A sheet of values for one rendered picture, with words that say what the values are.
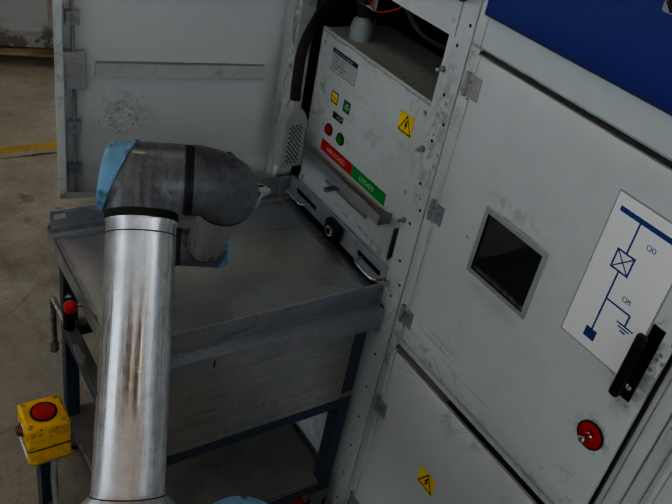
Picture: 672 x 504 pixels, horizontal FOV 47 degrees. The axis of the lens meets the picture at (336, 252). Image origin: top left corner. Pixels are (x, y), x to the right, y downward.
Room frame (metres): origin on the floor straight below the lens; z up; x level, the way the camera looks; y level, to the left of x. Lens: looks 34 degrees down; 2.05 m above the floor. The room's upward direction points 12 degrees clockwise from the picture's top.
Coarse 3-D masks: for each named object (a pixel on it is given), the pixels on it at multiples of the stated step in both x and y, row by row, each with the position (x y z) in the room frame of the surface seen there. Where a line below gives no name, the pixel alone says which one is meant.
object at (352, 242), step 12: (300, 180) 2.03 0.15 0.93; (300, 192) 2.01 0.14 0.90; (312, 192) 1.97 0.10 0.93; (312, 204) 1.96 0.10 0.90; (324, 204) 1.92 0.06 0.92; (324, 216) 1.90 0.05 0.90; (336, 216) 1.87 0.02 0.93; (348, 228) 1.82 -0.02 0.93; (348, 240) 1.80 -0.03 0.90; (360, 240) 1.77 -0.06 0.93; (348, 252) 1.79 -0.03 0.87; (360, 252) 1.75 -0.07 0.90; (372, 252) 1.72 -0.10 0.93; (360, 264) 1.74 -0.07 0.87; (372, 264) 1.71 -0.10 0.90; (384, 264) 1.68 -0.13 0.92; (372, 276) 1.70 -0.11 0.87
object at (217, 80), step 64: (64, 0) 1.84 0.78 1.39; (128, 0) 1.91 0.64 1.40; (192, 0) 1.98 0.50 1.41; (256, 0) 2.06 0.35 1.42; (64, 64) 1.81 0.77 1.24; (128, 64) 1.89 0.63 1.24; (192, 64) 1.97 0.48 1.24; (256, 64) 2.07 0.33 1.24; (64, 128) 1.81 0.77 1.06; (128, 128) 1.91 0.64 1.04; (192, 128) 1.99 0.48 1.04; (256, 128) 2.09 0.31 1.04; (64, 192) 1.80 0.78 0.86
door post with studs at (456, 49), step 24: (480, 0) 1.56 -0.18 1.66; (456, 48) 1.58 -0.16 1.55; (456, 72) 1.57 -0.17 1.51; (432, 120) 1.60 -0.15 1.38; (432, 144) 1.58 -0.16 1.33; (432, 168) 1.56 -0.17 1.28; (408, 192) 1.61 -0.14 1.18; (408, 216) 1.59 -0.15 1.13; (408, 240) 1.57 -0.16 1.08; (408, 264) 1.56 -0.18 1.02; (384, 288) 1.61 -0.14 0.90; (384, 336) 1.57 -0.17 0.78; (360, 408) 1.58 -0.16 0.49; (360, 432) 1.56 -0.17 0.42
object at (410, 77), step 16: (336, 32) 2.01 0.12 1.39; (384, 32) 2.11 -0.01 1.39; (400, 32) 2.14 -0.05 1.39; (320, 48) 2.05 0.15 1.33; (352, 48) 1.93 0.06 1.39; (368, 48) 1.95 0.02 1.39; (384, 48) 1.98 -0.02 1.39; (400, 48) 2.00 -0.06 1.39; (416, 48) 2.03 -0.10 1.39; (384, 64) 1.86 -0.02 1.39; (400, 64) 1.88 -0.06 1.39; (416, 64) 1.91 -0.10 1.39; (432, 64) 1.93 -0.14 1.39; (400, 80) 1.77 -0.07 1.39; (416, 80) 1.80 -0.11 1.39; (432, 80) 1.82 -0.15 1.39; (432, 96) 1.72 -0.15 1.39; (304, 144) 2.05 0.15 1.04
